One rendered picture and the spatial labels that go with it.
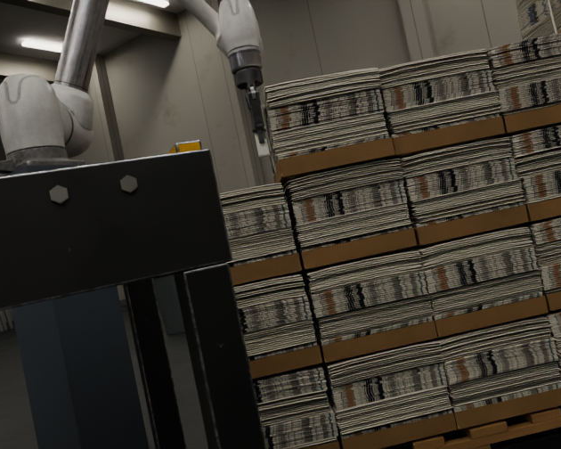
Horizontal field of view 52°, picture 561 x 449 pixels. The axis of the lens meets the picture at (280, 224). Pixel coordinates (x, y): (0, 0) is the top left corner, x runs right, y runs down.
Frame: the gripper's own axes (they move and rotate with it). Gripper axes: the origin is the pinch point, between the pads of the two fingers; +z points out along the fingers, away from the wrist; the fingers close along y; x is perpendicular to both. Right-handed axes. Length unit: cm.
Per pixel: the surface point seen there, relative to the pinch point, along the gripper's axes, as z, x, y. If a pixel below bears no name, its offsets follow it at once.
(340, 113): -0.6, -19.1, -19.1
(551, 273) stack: 48, -63, -19
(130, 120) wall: -252, 172, 957
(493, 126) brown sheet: 9, -57, -19
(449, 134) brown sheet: 9.4, -45.0, -18.6
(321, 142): 5.4, -13.2, -18.8
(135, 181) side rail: 18, 20, -101
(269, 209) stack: 19.2, 2.7, -19.1
